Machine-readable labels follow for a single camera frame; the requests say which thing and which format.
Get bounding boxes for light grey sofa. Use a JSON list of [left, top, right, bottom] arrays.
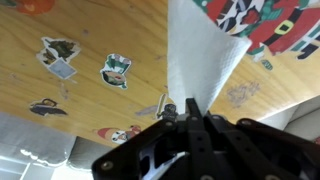
[[0, 95, 320, 172]]

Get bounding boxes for green white character sticker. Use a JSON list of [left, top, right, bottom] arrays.
[[99, 53, 133, 90]]

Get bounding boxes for Christmas Santa print cloth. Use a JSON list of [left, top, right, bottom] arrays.
[[192, 0, 320, 62]]

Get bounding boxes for dark brown figure sticker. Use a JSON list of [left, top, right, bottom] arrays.
[[28, 97, 68, 117]]

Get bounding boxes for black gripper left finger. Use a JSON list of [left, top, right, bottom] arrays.
[[91, 98, 214, 180]]

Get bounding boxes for dark tree house sticker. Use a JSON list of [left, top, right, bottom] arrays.
[[35, 36, 81, 81]]

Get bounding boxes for grey sword sticker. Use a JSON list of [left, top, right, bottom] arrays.
[[134, 104, 160, 118]]

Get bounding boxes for red Santa face sticker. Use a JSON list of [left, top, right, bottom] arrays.
[[96, 124, 143, 145]]

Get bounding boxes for small green sticker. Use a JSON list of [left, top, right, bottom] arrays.
[[260, 58, 274, 71]]

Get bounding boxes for light wooden table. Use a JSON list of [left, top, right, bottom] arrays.
[[0, 0, 320, 148]]

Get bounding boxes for white paper towel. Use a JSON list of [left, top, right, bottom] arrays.
[[166, 0, 253, 116]]

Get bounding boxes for faded grey sticker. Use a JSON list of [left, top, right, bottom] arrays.
[[226, 81, 262, 108]]

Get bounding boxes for orange round sticker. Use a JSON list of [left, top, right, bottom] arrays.
[[14, 0, 56, 15]]

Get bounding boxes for black ninja figure sticker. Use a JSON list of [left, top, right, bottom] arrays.
[[155, 93, 180, 121]]

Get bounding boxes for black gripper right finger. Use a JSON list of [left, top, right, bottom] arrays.
[[201, 111, 320, 180]]

